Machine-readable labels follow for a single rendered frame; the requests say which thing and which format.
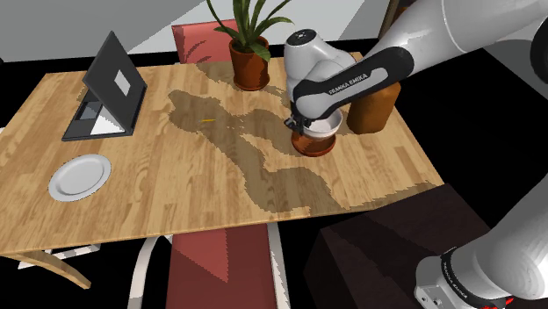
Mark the brown bowl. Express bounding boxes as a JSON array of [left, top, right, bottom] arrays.
[[291, 129, 337, 158]]

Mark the brown rounded jar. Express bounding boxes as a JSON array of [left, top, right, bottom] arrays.
[[345, 80, 402, 135]]

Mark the green plant in brown pot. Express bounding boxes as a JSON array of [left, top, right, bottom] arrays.
[[205, 0, 297, 92]]

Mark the red chair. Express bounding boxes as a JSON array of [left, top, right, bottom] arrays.
[[126, 222, 292, 309], [170, 18, 242, 65]]

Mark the wooden table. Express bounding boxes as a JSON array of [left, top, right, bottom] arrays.
[[0, 51, 445, 291]]

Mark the dark grey open laptop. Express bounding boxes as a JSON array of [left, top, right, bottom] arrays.
[[61, 30, 148, 143]]

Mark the grey round plate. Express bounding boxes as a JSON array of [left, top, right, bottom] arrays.
[[47, 154, 112, 203]]

